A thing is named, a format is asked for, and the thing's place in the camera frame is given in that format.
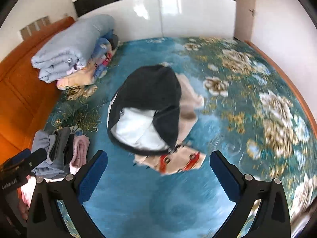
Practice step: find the grey wall vent grid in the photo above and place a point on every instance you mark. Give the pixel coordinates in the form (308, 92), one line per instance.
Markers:
(34, 27)

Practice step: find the teal floral bedsheet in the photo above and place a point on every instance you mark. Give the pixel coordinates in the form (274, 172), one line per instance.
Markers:
(148, 198)

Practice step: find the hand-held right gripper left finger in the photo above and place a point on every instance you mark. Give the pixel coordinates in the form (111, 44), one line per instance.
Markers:
(92, 176)

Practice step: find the pink fuzzy cloth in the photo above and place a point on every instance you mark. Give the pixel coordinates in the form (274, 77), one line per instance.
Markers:
(24, 193)

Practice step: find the pink folded garment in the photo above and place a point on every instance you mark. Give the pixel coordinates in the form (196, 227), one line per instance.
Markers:
(80, 148)

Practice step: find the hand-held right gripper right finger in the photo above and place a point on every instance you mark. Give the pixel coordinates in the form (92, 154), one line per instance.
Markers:
(224, 176)

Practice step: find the floral folded blanket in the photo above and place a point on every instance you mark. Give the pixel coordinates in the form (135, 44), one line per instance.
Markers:
(76, 79)

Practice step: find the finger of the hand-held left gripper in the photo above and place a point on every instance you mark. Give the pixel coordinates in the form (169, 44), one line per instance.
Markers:
(37, 157)

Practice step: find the dark grey folded garment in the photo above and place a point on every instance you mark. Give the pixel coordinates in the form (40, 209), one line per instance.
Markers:
(62, 141)

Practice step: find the white glossy wardrobe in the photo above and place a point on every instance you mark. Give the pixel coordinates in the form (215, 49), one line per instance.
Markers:
(193, 17)

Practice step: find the orange wooden headboard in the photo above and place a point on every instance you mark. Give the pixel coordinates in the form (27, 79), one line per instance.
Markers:
(19, 91)

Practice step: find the wooden bed side rail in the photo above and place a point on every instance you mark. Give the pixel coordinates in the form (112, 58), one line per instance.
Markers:
(292, 84)

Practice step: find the beige printed garment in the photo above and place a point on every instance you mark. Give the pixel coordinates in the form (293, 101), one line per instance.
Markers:
(188, 99)

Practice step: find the white door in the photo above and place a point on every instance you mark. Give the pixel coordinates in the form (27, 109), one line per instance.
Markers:
(244, 14)

